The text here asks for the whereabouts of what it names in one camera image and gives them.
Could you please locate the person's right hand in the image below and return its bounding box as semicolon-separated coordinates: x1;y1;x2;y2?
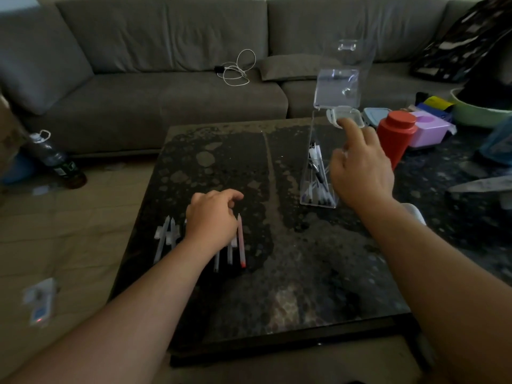
330;118;396;211

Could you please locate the person's left hand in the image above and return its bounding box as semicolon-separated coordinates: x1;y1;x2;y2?
183;189;245;255

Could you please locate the person's right forearm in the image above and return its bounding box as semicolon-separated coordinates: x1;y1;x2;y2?
356;198;512;384

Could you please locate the person's left forearm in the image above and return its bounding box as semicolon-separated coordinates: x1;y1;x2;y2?
0;238;225;384

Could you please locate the bunch of black pens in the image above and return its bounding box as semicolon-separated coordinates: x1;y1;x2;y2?
303;141;336;207

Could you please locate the red tipped pen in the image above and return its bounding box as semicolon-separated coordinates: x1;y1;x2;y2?
236;214;247;269

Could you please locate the small white lidded container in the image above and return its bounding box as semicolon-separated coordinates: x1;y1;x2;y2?
326;106;366;129

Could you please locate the blue lidded container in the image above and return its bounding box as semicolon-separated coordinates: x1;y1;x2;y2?
363;107;391;129

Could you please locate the red plastic bottle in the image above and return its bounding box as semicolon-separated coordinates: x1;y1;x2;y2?
376;110;419;171

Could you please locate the clear plastic pen box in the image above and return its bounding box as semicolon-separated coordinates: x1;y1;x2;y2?
299;39;377;209

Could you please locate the white object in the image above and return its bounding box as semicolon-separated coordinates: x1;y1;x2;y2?
402;203;427;227

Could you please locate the purple wipes box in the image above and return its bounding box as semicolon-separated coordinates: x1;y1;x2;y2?
407;110;457;149

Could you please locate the grey sofa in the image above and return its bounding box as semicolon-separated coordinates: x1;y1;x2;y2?
0;0;512;156

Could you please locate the small grey cushion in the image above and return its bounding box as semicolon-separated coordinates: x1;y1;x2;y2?
259;54;345;83

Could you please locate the grey paper sheet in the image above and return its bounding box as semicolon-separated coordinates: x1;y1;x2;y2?
447;175;512;210

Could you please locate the green plastic basin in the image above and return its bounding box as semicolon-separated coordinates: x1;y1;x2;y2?
450;88;512;129

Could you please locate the blue cloth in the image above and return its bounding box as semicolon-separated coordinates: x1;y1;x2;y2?
478;116;512;166

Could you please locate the dark drink bottle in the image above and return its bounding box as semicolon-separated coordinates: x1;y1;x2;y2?
24;130;88;191

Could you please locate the black patterned bag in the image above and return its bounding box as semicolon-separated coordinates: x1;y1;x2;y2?
410;0;512;83

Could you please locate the white packet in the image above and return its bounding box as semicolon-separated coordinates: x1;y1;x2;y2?
22;277;57;329

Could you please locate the large grey sofa cushion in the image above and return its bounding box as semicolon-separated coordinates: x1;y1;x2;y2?
0;4;95;116

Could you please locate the white charging cable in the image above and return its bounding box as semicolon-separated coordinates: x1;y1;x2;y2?
218;49;257;87

